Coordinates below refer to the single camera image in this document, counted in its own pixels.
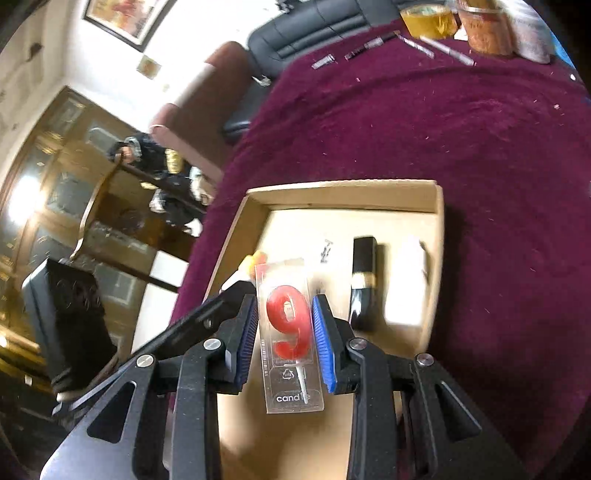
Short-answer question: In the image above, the wooden display cabinet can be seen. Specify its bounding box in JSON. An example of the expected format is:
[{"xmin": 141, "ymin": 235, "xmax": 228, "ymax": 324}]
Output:
[{"xmin": 1, "ymin": 88, "xmax": 155, "ymax": 372}]

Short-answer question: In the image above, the shallow cardboard tray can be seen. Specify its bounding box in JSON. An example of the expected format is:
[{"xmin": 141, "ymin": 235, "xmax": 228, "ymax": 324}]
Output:
[{"xmin": 207, "ymin": 179, "xmax": 445, "ymax": 479}]

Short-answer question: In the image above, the black gold lipstick tube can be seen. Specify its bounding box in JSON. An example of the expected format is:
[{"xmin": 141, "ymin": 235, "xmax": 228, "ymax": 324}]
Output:
[{"xmin": 349, "ymin": 236, "xmax": 377, "ymax": 331}]

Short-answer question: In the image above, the framed wall painting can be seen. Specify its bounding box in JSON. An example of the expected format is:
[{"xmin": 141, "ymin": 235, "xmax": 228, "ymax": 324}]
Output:
[{"xmin": 83, "ymin": 0, "xmax": 176, "ymax": 52}]

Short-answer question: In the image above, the small wall picture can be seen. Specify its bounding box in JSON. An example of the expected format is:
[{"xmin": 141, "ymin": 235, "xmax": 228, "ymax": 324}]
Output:
[{"xmin": 136, "ymin": 55, "xmax": 161, "ymax": 80}]

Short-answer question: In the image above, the left gripper handle device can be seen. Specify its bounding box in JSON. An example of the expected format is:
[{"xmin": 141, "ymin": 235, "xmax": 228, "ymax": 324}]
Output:
[{"xmin": 22, "ymin": 258, "xmax": 118, "ymax": 402}]

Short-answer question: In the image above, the orange patterned jar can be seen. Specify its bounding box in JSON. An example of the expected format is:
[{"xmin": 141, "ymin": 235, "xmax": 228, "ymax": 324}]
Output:
[{"xmin": 457, "ymin": 1, "xmax": 514, "ymax": 57}]

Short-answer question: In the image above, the dark pen on cloth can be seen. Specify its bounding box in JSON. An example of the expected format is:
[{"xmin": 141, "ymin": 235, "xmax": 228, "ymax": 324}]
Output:
[{"xmin": 345, "ymin": 31, "xmax": 399, "ymax": 61}]

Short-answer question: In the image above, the yellow tape roll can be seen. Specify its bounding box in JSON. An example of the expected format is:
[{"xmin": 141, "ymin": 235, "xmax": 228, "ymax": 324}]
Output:
[{"xmin": 401, "ymin": 4, "xmax": 458, "ymax": 40}]

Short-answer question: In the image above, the number nine candle pack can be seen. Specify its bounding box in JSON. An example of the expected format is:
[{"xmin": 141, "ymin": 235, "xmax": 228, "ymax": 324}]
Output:
[{"xmin": 256, "ymin": 259, "xmax": 325, "ymax": 414}]

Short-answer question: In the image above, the person in dark jacket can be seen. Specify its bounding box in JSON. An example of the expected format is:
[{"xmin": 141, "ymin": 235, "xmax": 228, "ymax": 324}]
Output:
[{"xmin": 107, "ymin": 132, "xmax": 214, "ymax": 235}]

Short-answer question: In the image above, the maroon velvet tablecloth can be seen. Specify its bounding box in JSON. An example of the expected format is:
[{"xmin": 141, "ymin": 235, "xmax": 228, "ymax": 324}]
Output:
[{"xmin": 173, "ymin": 41, "xmax": 590, "ymax": 475}]

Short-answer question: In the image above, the wooden chair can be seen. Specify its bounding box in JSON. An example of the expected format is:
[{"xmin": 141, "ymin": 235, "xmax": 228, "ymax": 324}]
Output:
[{"xmin": 64, "ymin": 159, "xmax": 201, "ymax": 293}]

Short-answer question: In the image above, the silver pen on cloth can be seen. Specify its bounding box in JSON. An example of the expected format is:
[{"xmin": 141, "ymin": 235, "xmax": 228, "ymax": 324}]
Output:
[{"xmin": 420, "ymin": 36, "xmax": 476, "ymax": 67}]

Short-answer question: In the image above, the black leather sofa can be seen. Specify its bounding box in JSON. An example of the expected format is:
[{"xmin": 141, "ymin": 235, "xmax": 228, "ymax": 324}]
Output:
[{"xmin": 221, "ymin": 0, "xmax": 402, "ymax": 145}]

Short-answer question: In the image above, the brown armchair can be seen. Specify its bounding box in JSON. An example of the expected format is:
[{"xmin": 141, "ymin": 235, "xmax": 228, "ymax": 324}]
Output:
[{"xmin": 148, "ymin": 41, "xmax": 252, "ymax": 184}]

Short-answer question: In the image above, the white labelled jar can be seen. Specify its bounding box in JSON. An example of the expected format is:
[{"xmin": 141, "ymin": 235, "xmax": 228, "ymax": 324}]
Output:
[{"xmin": 503, "ymin": 1, "xmax": 554, "ymax": 64}]

